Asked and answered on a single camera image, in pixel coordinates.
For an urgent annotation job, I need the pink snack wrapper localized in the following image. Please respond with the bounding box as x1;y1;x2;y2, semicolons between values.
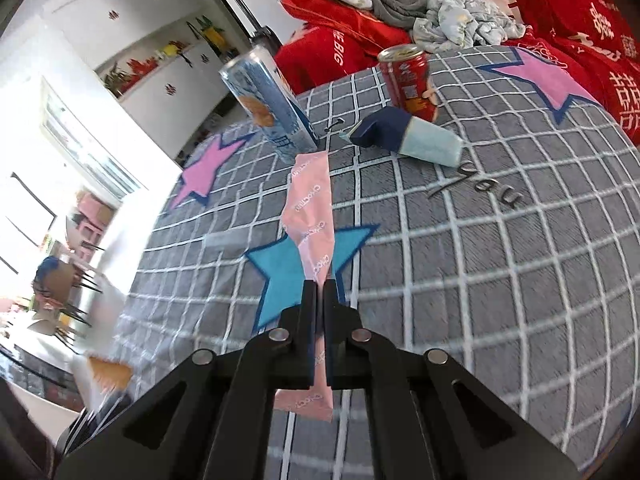
274;151;335;422

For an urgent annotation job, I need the grey checked star tablecloth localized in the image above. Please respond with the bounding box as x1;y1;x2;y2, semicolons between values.
114;48;639;470

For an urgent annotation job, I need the tall blue drink can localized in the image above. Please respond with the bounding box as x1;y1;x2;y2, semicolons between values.
219;46;319;164

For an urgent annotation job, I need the red soda can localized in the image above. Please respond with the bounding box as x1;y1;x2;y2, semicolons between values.
378;44;438;122

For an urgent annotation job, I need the upright vacuum cleaner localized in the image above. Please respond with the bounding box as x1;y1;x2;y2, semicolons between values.
231;0;282;56

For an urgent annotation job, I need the red wedding sofa cover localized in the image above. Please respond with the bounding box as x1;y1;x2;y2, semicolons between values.
276;0;639;142

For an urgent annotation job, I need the white wall cabinet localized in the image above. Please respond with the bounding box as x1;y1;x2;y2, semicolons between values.
94;8;241;162

